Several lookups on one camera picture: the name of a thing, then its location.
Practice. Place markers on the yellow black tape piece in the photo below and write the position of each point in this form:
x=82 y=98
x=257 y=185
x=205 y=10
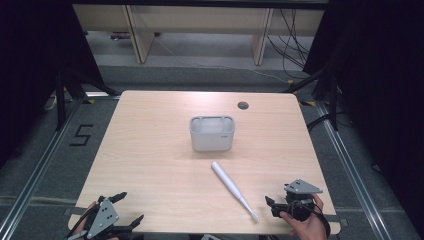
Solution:
x=89 y=101
x=308 y=103

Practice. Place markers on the person's left hand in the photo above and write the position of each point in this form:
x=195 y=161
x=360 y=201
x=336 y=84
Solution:
x=89 y=208

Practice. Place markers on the pale grey toothbrush holder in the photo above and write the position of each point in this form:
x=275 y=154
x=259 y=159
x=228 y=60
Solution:
x=212 y=139

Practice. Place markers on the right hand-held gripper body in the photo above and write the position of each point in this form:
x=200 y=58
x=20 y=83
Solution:
x=300 y=200

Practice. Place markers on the black metal stand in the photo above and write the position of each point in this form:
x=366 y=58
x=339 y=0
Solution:
x=60 y=103
x=333 y=100

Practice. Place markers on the metal floor rail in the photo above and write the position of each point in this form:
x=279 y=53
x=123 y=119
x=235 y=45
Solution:
x=36 y=173
x=346 y=156

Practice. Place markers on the white electric toothbrush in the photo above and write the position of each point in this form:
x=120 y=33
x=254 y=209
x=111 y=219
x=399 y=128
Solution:
x=230 y=185

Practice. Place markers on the dark curtain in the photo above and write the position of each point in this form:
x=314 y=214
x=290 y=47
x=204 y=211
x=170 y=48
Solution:
x=33 y=66
x=383 y=83

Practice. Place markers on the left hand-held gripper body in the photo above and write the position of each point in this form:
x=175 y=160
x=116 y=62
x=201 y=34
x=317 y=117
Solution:
x=104 y=216

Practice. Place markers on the person's right hand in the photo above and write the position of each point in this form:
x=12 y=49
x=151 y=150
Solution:
x=310 y=229

